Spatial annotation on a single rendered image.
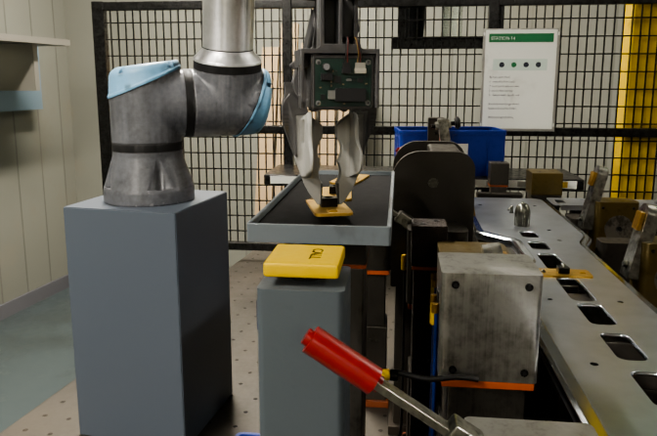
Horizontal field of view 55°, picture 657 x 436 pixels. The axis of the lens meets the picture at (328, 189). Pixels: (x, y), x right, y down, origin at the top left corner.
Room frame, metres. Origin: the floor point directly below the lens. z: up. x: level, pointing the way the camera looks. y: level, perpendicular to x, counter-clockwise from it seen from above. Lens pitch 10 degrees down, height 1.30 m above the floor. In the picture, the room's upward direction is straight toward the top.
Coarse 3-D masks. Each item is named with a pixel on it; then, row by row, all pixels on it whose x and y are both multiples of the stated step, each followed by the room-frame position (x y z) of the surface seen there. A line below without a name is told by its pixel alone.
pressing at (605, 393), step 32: (480, 224) 1.30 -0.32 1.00; (512, 224) 1.30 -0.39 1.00; (544, 224) 1.30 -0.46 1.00; (576, 256) 1.05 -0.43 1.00; (544, 288) 0.88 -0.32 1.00; (608, 288) 0.88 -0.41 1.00; (544, 320) 0.76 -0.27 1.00; (576, 320) 0.76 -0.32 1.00; (640, 320) 0.76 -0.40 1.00; (544, 352) 0.66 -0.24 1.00; (576, 352) 0.66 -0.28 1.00; (608, 352) 0.66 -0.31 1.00; (640, 352) 0.67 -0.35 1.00; (576, 384) 0.58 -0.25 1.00; (608, 384) 0.59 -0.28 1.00; (576, 416) 0.53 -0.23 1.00; (608, 416) 0.53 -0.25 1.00; (640, 416) 0.53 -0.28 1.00
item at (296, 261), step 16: (272, 256) 0.49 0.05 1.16; (288, 256) 0.49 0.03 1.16; (304, 256) 0.49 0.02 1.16; (320, 256) 0.49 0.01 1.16; (336, 256) 0.49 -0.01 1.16; (272, 272) 0.47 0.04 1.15; (288, 272) 0.47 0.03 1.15; (304, 272) 0.47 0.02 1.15; (320, 272) 0.47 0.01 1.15; (336, 272) 0.47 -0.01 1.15
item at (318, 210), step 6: (324, 198) 0.62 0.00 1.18; (330, 198) 0.63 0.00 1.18; (336, 198) 0.63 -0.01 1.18; (312, 204) 0.64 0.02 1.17; (318, 204) 0.64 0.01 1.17; (324, 204) 0.62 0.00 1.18; (330, 204) 0.63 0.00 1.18; (336, 204) 0.63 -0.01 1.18; (342, 204) 0.64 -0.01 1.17; (312, 210) 0.61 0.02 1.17; (318, 210) 0.61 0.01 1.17; (324, 210) 0.61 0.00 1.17; (330, 210) 0.61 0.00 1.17; (336, 210) 0.61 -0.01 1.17; (342, 210) 0.61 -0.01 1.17; (348, 210) 0.61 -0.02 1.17; (318, 216) 0.59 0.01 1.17; (324, 216) 0.59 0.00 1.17
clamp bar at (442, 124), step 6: (438, 120) 1.42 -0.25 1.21; (444, 120) 1.41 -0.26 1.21; (450, 120) 1.43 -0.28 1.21; (456, 120) 1.42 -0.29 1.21; (432, 126) 1.43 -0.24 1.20; (438, 126) 1.43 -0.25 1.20; (444, 126) 1.41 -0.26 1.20; (450, 126) 1.42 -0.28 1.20; (456, 126) 1.42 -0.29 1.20; (444, 132) 1.41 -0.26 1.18; (444, 138) 1.41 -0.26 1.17; (450, 138) 1.41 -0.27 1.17
